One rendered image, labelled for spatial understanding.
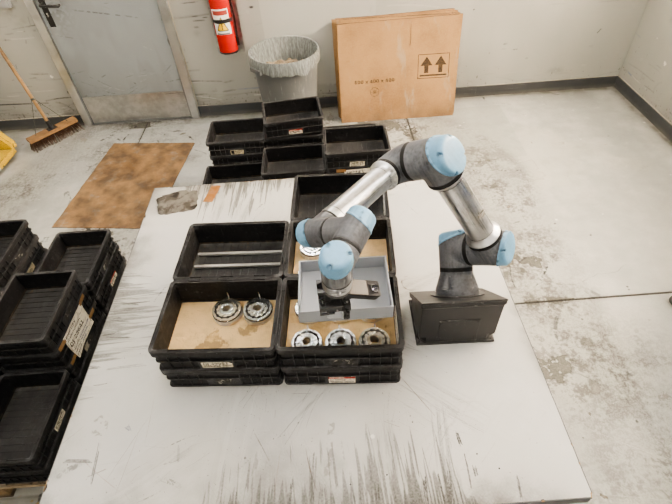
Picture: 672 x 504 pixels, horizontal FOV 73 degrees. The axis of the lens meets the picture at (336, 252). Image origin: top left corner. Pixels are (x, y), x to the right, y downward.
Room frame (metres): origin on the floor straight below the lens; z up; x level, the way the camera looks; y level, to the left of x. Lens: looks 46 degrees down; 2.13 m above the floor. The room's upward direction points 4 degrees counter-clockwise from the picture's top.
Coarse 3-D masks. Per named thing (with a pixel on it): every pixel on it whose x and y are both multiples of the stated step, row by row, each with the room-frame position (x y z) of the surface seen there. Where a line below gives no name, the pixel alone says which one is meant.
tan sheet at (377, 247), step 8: (368, 240) 1.32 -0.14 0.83; (376, 240) 1.32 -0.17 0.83; (384, 240) 1.32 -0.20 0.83; (296, 248) 1.31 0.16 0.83; (368, 248) 1.28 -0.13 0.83; (376, 248) 1.27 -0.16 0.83; (384, 248) 1.27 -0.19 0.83; (296, 256) 1.26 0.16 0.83; (360, 256) 1.24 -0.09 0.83; (368, 256) 1.23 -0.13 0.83; (296, 264) 1.22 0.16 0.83; (296, 272) 1.18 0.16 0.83
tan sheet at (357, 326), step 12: (288, 324) 0.94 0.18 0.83; (300, 324) 0.93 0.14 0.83; (312, 324) 0.93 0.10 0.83; (324, 324) 0.93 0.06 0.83; (336, 324) 0.92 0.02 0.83; (348, 324) 0.92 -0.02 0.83; (360, 324) 0.91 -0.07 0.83; (372, 324) 0.91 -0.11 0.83; (384, 324) 0.91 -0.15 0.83; (288, 336) 0.89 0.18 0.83; (324, 336) 0.88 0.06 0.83
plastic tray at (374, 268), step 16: (384, 256) 0.97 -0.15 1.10; (304, 272) 0.97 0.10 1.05; (368, 272) 0.95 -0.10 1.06; (384, 272) 0.95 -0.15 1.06; (304, 288) 0.90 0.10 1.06; (384, 288) 0.88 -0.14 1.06; (304, 304) 0.84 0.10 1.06; (352, 304) 0.83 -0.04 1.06; (368, 304) 0.82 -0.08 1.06; (384, 304) 0.82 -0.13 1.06; (304, 320) 0.78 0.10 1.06; (320, 320) 0.78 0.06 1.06; (336, 320) 0.78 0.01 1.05
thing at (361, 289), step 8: (352, 280) 0.76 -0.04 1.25; (360, 280) 0.76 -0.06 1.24; (368, 280) 0.77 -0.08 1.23; (352, 288) 0.73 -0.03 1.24; (360, 288) 0.74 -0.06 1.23; (368, 288) 0.75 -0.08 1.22; (376, 288) 0.75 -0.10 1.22; (352, 296) 0.72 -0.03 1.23; (360, 296) 0.72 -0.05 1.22; (368, 296) 0.73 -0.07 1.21; (376, 296) 0.73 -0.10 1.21
